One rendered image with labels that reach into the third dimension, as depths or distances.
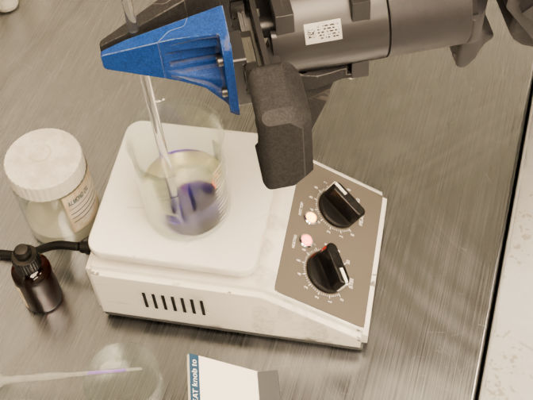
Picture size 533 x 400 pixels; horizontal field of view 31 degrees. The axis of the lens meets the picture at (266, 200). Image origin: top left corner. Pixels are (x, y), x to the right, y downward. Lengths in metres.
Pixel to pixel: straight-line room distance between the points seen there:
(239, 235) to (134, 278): 0.08
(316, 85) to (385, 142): 0.28
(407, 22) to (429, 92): 0.33
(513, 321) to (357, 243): 0.13
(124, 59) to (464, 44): 0.19
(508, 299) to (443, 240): 0.07
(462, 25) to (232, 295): 0.25
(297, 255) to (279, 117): 0.23
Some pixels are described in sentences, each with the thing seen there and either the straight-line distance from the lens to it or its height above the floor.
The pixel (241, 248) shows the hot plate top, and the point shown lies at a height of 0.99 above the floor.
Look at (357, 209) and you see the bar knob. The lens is 0.71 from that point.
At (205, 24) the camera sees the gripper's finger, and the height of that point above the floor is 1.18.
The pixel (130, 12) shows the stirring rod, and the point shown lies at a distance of 0.53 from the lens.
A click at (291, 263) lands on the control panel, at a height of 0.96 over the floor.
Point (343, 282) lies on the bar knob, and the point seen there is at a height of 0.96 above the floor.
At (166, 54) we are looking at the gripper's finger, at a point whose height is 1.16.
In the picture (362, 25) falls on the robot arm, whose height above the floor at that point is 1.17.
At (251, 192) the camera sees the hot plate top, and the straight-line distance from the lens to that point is 0.69.
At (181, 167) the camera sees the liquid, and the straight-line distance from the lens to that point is 0.67.
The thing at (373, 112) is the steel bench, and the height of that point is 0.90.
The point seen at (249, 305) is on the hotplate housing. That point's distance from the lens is 0.68.
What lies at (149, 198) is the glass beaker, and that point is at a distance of 0.64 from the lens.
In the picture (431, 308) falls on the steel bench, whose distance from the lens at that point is 0.74.
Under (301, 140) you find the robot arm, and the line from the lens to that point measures 0.48.
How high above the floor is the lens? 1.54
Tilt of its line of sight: 54 degrees down
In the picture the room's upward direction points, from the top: 5 degrees counter-clockwise
